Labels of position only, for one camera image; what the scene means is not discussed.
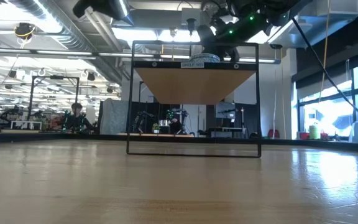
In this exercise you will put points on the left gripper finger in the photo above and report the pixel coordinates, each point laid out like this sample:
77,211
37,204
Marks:
121,11

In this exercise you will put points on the blue patterned round coaster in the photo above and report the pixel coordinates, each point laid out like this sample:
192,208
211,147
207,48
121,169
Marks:
204,58

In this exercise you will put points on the black candlestick holder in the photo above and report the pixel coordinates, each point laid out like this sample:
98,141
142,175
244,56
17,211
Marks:
191,23

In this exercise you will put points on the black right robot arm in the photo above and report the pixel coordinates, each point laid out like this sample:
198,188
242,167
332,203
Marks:
259,21

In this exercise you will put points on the black neighbouring robot arm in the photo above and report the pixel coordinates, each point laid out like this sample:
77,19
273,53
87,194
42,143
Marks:
177,119
143,119

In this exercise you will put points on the grey ceiling box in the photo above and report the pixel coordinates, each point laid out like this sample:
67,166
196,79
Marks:
190,14

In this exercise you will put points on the linear light strip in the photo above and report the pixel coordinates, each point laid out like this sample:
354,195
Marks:
64,53

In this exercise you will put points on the monitor on stand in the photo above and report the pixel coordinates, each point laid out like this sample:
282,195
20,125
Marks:
225,110

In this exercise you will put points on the red chair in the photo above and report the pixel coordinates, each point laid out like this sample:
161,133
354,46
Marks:
273,133

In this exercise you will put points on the small potted plant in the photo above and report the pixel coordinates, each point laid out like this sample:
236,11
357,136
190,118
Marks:
156,127

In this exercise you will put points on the grey fabric partition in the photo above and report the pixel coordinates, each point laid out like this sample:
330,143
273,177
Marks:
113,116

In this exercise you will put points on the red bowl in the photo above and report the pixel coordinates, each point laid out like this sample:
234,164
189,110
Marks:
304,136

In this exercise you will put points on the pale green cylinder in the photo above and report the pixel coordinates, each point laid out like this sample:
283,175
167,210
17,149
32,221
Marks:
314,132

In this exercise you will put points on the person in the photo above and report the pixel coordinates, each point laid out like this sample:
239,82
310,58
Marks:
77,119

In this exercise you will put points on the silver ventilation duct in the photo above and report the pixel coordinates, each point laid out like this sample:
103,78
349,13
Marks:
70,37

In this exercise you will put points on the black frame wooden shelf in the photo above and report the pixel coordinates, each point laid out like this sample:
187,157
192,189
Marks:
194,84

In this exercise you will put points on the black metal rig frame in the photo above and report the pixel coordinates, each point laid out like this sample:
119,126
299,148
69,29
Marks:
56,77

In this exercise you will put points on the black aluminium table frame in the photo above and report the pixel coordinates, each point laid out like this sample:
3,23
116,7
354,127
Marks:
89,137

